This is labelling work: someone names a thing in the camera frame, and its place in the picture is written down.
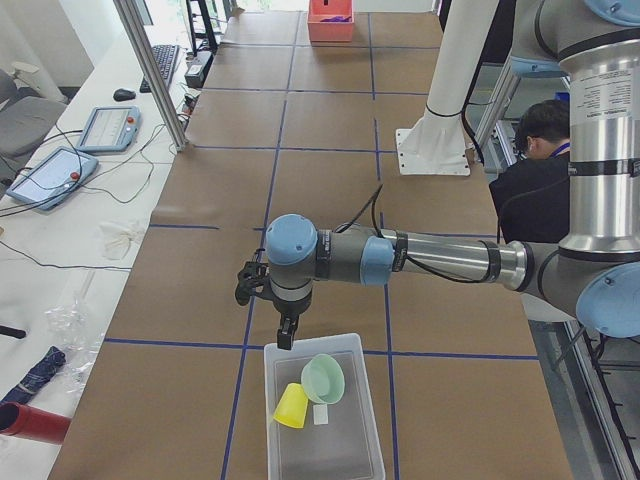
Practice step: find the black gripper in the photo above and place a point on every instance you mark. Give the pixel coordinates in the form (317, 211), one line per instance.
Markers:
(290, 310)

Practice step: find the green plastic bowl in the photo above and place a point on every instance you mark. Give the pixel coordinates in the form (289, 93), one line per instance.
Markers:
(323, 380)

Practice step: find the yellow plastic cup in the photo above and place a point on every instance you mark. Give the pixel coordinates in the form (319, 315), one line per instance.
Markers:
(292, 407)

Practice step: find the purple cloth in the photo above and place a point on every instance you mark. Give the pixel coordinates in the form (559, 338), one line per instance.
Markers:
(337, 19)

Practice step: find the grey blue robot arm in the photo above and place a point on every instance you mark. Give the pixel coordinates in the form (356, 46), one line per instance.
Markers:
(592, 274)

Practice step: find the white label in box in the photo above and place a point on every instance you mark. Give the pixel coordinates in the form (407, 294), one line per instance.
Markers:
(320, 414)

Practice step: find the clear plastic storage box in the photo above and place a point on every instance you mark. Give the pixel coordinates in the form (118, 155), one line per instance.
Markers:
(348, 446)

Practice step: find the black small box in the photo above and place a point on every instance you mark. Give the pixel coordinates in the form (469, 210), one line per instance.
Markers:
(198, 69)

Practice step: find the white crumpled cloth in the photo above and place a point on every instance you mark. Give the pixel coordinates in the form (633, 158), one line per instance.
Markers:
(117, 237)

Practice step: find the clear crumpled plastic bag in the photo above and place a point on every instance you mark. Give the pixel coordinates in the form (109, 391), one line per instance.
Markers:
(76, 335)

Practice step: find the dark blue folded umbrella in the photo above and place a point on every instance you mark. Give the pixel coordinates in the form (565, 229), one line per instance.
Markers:
(37, 377)

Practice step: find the white chair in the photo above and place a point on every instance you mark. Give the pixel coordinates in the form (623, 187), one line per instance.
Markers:
(539, 310)

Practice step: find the far blue teach pendant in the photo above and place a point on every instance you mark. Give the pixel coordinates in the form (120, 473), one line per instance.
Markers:
(110, 130)

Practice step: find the blue teach pendant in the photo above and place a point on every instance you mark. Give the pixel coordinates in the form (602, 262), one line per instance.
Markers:
(53, 179)
(110, 130)

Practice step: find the person in black shirt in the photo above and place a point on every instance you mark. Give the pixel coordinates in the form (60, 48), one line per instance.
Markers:
(531, 197)

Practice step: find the near blue teach pendant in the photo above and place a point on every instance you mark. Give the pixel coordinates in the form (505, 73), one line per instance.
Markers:
(53, 179)

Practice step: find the red cylinder tube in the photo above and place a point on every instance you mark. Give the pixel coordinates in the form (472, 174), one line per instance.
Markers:
(27, 422)

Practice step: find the black computer mouse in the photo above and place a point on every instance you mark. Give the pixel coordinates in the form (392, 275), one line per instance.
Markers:
(123, 94)

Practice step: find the black keyboard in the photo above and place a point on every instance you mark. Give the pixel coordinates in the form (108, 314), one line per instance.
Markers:
(166, 57)

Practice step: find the pink plastic bin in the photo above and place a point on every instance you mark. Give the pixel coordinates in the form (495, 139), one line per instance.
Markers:
(329, 32)

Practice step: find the grey office chair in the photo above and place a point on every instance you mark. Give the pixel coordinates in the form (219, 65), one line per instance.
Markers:
(25, 122)

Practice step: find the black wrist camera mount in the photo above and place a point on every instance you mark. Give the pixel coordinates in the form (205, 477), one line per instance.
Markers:
(253, 280)

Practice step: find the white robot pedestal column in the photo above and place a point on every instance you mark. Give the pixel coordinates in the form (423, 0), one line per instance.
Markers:
(435, 145)

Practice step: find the aluminium frame post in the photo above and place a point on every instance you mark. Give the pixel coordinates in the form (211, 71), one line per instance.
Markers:
(134, 28)

